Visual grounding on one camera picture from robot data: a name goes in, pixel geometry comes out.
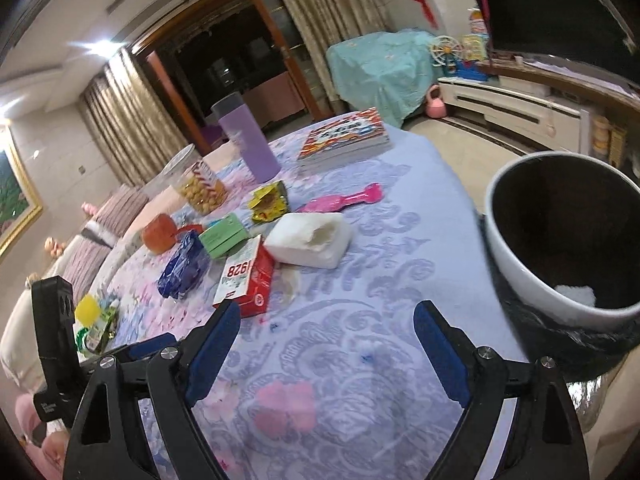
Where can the green cardboard box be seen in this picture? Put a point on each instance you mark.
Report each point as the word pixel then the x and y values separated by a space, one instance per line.
pixel 222 235

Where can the beige patterned curtain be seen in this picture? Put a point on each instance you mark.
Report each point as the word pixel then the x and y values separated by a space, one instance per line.
pixel 128 122

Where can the teal cloth covered furniture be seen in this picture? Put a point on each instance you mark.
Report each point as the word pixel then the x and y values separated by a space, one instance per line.
pixel 390 71

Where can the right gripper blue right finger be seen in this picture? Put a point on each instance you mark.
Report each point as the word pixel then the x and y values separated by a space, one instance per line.
pixel 544 440

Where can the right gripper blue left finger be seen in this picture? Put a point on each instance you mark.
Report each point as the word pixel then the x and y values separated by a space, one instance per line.
pixel 108 440

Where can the yellow crumpled snack wrapper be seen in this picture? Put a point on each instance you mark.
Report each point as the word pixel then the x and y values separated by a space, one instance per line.
pixel 269 203

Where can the blue wrapper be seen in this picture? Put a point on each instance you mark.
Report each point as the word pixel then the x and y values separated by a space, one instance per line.
pixel 185 269

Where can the white foam block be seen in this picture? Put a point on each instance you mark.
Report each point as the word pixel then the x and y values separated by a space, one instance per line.
pixel 315 239

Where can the red white milk carton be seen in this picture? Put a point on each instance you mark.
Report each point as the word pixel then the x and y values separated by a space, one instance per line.
pixel 246 278

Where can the yellow capped small bottle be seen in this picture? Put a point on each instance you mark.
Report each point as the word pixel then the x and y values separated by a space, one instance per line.
pixel 95 323

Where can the purple tumbler bottle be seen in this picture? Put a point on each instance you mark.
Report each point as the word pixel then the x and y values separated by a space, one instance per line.
pixel 241 128

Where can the clear jar of snacks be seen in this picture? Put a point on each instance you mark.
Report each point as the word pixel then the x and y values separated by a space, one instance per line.
pixel 192 179

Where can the person's left hand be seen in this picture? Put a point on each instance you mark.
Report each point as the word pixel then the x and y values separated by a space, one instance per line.
pixel 45 448

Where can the pink kettlebell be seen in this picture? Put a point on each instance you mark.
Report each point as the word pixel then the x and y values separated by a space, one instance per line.
pixel 435 106

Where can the black and white trash bin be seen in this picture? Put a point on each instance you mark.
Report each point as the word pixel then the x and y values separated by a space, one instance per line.
pixel 562 238

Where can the pink striped sofa cushion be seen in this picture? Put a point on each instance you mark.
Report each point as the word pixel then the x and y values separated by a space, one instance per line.
pixel 105 243

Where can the white TV cabinet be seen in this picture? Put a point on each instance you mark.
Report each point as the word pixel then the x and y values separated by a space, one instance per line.
pixel 540 116

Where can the toy ferris wheel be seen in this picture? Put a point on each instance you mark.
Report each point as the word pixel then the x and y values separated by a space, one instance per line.
pixel 447 53

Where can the framed wall painting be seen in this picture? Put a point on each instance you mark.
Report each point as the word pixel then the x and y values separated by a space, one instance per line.
pixel 20 202

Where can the black flat screen television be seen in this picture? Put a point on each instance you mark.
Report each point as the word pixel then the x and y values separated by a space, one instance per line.
pixel 602 35

